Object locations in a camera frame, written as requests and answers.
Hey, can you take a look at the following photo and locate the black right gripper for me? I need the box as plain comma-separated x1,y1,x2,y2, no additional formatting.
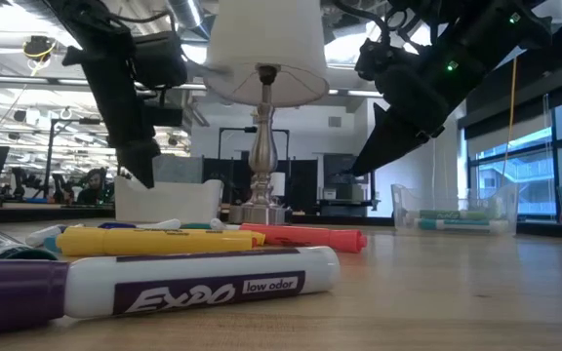
351,62,451,177

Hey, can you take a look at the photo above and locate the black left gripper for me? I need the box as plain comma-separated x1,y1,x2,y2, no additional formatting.
60,27,184,190

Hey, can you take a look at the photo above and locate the clear plastic bin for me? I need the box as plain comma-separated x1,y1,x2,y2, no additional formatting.
390,182,520,236

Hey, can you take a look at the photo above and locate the white plastic bin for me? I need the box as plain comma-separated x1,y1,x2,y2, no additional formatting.
113,175,224,224

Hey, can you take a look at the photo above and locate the thin purple cap marker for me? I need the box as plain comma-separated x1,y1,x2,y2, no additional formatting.
98,218,183,231

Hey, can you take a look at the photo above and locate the yellow highlighter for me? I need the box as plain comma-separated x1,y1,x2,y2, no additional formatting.
55,226,258,258
241,229,266,247

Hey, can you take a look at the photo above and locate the red highlighter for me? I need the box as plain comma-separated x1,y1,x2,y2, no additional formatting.
239,222,369,254

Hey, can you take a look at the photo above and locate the purple cap Expo marker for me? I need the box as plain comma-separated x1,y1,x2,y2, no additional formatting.
0,245,341,336

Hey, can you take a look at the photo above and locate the white shade table lamp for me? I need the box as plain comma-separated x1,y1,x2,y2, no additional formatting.
201,0,331,225

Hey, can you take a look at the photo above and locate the grey partition panel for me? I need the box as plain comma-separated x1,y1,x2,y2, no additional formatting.
152,153,205,184

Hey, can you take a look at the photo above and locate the dark equipment rack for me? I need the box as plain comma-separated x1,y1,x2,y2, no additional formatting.
320,153,381,218

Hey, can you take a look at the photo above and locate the person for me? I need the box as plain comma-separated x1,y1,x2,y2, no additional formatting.
75,167,115,205

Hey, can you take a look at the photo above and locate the small white cylinder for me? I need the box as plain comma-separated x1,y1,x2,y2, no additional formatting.
270,171,287,198

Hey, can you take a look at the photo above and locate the dark background workbench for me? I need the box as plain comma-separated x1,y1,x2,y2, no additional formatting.
0,194,116,225

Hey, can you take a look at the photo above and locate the black ceiling device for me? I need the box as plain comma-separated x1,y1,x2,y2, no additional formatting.
21,34,58,63

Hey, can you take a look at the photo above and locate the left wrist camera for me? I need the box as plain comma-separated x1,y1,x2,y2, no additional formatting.
132,31,189,92

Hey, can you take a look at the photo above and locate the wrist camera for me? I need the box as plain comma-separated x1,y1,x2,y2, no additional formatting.
355,38,399,84
132,31,189,92

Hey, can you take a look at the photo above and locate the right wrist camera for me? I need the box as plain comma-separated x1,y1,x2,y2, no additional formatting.
355,38,399,84

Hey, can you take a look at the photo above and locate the black gantry frame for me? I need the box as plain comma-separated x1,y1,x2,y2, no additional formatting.
218,126,292,196

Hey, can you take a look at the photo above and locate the black rack frame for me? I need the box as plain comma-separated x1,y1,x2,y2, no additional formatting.
45,118,127,196

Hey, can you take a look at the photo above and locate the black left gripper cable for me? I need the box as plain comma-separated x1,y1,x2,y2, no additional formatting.
93,7,175,35

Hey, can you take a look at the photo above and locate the yellow hanging cable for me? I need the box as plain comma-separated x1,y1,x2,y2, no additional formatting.
503,57,520,176

